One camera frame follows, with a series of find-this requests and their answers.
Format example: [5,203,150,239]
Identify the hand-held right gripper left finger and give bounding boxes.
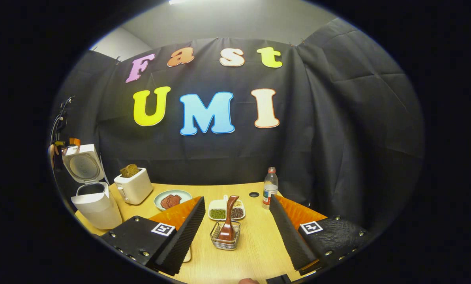
[101,196,206,277]

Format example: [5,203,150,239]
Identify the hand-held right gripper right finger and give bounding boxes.
[270,194,372,276]

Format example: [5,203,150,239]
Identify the metal wire chopstick holder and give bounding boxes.
[210,220,241,251]

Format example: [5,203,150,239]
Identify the brown wooden spoon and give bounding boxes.
[218,195,240,241]

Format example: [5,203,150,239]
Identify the white rice cooker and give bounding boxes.
[62,144,122,230]

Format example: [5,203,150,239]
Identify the brown meat slices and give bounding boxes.
[160,194,182,209]

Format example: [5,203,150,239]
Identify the white divided dish of beans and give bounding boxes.
[208,195,246,221]

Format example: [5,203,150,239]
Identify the pale green plate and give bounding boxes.
[154,190,193,211]

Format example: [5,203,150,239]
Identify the clear plastic water bottle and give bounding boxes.
[262,167,279,210]

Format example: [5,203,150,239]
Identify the toasted bread slices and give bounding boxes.
[120,164,140,178]

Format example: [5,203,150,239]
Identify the white toaster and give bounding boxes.
[114,168,154,205]

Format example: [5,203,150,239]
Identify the black backdrop cloth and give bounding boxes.
[50,18,425,233]

